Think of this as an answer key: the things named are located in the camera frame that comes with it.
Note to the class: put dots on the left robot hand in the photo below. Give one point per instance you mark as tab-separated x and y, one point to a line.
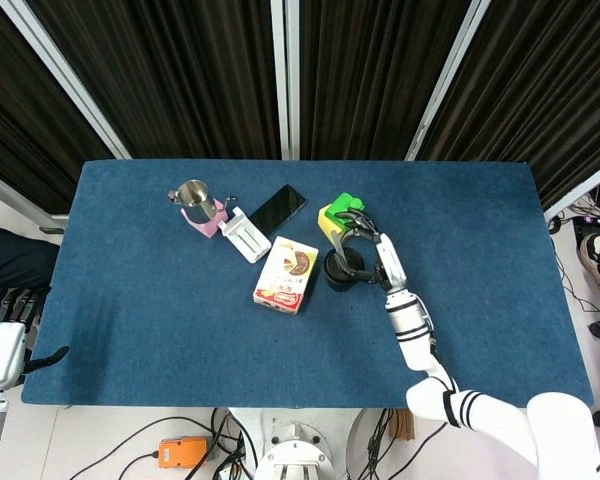
0	350

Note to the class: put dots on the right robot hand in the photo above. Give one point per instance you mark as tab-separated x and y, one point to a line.
391	260

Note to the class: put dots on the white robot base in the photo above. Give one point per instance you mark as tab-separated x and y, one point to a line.
295	445

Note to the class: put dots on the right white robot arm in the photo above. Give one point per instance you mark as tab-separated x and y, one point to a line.
415	335

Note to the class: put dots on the black lidded coffee cup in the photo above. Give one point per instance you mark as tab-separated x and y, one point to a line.
337	280

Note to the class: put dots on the steel milk jug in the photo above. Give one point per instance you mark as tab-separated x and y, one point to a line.
196	200

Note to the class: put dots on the yellow toy block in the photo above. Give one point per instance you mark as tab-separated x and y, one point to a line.
327	225

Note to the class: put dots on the green toy block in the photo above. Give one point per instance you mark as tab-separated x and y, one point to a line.
342	204

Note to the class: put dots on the dark trouser leg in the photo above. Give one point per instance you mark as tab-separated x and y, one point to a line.
10	260

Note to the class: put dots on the red white snack box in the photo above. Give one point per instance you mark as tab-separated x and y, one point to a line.
285	272

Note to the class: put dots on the black smartphone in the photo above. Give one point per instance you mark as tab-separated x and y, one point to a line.
277	210

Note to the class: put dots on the white plastic holder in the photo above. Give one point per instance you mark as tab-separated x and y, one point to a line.
245	240

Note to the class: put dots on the wooden piece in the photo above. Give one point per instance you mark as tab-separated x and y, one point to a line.
402	430

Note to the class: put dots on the blue table cloth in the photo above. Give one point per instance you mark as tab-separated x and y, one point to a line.
180	325

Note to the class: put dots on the dark slatted partition panel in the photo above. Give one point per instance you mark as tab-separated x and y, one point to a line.
375	75
180	75
545	85
25	115

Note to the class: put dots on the pink plastic stand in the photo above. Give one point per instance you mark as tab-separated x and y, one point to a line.
207	227

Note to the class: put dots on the white black sneaker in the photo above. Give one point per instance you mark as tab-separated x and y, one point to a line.
597	260

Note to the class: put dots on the orange box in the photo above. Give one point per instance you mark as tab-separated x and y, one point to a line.
182	452

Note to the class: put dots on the black power strip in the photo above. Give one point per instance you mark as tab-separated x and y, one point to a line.
597	222

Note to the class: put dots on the white partition post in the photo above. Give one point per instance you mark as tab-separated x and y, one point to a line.
445	80
285	75
580	192
15	200
65	75

